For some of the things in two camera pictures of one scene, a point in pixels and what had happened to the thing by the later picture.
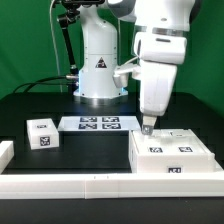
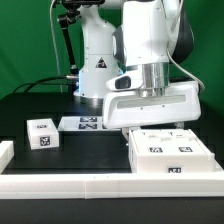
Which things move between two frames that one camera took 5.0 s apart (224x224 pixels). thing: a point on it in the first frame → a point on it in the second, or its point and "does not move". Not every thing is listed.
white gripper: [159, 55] → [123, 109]
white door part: [180, 142] does not move
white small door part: [155, 144] does not move
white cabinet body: [169, 151] does not move
